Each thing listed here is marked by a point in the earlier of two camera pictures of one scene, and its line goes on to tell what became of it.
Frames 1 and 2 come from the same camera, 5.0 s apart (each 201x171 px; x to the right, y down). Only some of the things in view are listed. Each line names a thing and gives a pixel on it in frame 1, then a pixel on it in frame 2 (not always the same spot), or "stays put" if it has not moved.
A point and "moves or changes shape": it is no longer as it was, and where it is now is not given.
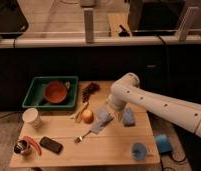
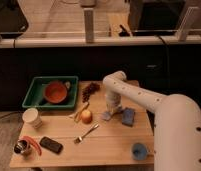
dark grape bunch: x=91 y=89 stays put
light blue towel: x=104 y=118 moves or changes shape
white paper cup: x=30 y=116 stays put
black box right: x=155 y=16 stays put
